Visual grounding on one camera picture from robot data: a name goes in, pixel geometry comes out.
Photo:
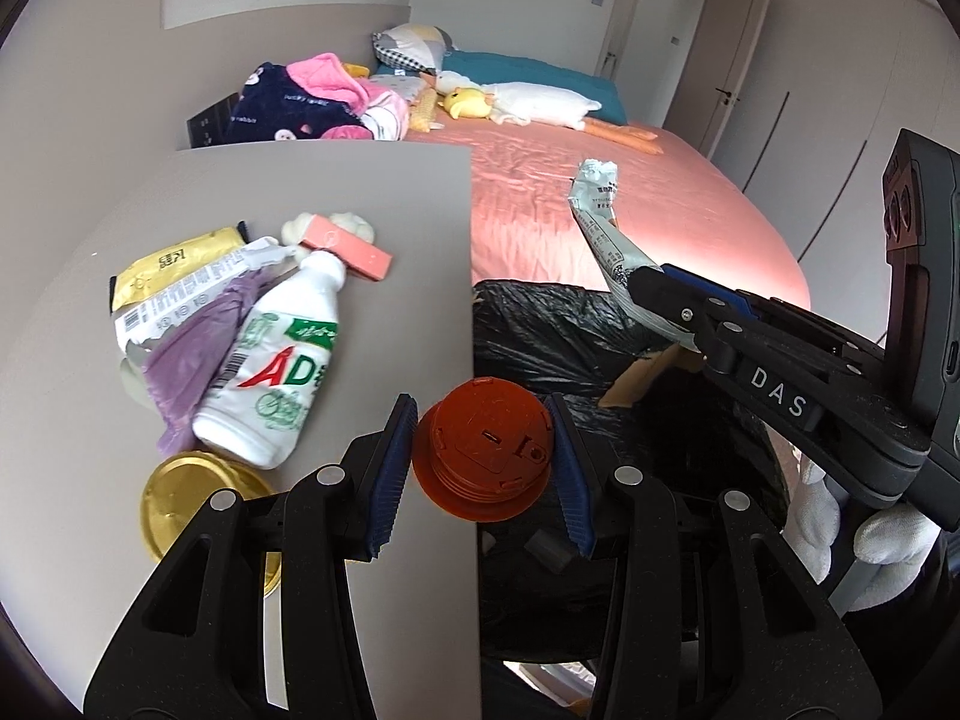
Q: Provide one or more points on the pink flat box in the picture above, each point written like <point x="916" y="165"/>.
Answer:
<point x="352" y="251"/>

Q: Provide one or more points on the bed with pink sheet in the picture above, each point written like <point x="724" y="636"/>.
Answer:
<point x="675" y="187"/>

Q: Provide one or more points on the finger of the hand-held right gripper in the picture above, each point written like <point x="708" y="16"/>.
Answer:
<point x="675" y="307"/>
<point x="780" y="319"/>

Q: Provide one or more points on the pale green wrapper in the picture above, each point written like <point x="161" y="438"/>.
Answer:
<point x="600" y="232"/>

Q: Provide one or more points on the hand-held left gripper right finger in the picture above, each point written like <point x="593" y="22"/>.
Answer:
<point x="570" y="480"/>

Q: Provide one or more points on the black trash bag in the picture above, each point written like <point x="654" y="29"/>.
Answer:
<point x="540" y="330"/>

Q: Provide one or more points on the pink white striped garment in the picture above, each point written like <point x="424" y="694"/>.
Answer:
<point x="386" y="116"/>

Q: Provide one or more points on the red plastic lid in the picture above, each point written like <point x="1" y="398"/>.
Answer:
<point x="480" y="450"/>

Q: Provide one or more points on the navy and pink fleece garment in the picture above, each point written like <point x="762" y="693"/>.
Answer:
<point x="292" y="105"/>

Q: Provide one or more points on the teal pillow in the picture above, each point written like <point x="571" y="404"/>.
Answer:
<point x="540" y="71"/>

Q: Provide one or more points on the white goose plush toy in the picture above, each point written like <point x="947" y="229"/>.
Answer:
<point x="540" y="101"/>

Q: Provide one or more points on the yellow knitted plush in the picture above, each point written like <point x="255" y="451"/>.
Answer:
<point x="424" y="112"/>

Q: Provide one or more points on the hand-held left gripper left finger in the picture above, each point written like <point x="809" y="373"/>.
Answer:
<point x="390" y="465"/>

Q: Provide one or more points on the black socket panel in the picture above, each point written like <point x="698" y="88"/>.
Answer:
<point x="210" y="124"/>

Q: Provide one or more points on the white printed carton box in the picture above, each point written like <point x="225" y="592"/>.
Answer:
<point x="180" y="300"/>

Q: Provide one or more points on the person's right hand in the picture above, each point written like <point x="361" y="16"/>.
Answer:
<point x="814" y="532"/>

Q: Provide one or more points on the yellow snack packet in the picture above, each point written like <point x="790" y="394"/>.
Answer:
<point x="172" y="259"/>

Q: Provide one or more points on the purple plastic bag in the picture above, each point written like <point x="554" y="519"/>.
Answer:
<point x="187" y="367"/>

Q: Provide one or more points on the brown cardboard box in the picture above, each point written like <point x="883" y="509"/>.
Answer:
<point x="645" y="379"/>

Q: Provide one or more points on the white room door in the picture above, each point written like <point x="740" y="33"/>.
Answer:
<point x="660" y="15"/>
<point x="739" y="52"/>

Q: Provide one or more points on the gold metal lid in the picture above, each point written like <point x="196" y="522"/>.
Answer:
<point x="180" y="495"/>

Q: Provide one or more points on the checked patchwork pillow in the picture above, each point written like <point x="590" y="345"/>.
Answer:
<point x="412" y="45"/>

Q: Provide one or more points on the small yellow item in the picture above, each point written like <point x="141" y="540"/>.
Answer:
<point x="356" y="71"/>

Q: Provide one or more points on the yellow duck plush toy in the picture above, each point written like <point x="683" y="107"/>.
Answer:
<point x="465" y="101"/>

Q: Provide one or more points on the grey dotted cloth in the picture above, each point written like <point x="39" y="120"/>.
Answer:
<point x="401" y="82"/>

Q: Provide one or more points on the white milk drink bottle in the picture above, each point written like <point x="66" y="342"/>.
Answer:
<point x="262" y="390"/>

